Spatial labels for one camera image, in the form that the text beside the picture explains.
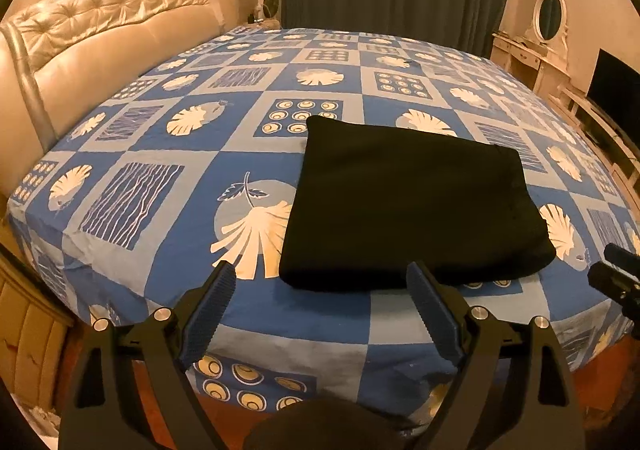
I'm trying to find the white dressing table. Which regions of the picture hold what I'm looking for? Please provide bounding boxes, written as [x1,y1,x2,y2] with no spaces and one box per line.
[490,32,570,100]

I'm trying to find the oval white framed mirror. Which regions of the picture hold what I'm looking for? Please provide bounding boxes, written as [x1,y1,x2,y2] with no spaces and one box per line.
[533,0,568,50]

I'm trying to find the black television screen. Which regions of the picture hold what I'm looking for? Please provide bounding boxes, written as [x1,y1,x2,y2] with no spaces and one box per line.
[587,49,639,137]

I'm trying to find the cream tufted headboard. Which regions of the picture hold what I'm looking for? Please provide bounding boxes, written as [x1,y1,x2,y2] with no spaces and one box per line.
[1,0,240,199]

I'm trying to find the white tv console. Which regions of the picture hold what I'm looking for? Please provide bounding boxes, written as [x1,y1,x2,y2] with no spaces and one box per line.
[548,86,639,220]

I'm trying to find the black pants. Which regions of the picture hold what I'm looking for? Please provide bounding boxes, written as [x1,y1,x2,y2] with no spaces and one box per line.
[279,116,555,293]

